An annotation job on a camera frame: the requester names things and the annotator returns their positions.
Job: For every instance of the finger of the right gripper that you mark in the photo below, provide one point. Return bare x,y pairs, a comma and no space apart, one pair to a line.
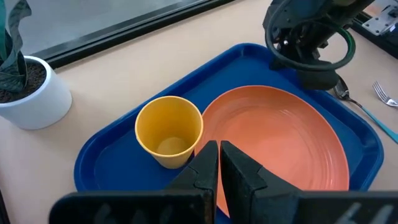
318,80
276,64

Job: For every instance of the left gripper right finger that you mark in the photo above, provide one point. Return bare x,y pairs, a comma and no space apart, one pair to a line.
242,186

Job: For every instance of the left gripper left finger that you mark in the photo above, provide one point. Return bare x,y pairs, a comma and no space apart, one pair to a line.
199,186

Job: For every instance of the blue plastic tray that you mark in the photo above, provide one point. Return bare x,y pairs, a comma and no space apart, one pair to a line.
236,71

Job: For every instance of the coral round plate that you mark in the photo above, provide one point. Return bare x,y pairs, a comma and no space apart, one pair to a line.
280,133

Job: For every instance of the yellow plastic cup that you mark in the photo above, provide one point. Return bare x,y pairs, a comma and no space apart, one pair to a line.
169,124

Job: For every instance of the snake plant in white pot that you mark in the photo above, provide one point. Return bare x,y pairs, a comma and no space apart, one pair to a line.
40,105

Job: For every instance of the silver metal bracket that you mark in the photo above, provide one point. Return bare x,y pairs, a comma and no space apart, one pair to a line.
379,21

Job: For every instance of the black aluminium table frame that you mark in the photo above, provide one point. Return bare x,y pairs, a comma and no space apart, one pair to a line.
124,32

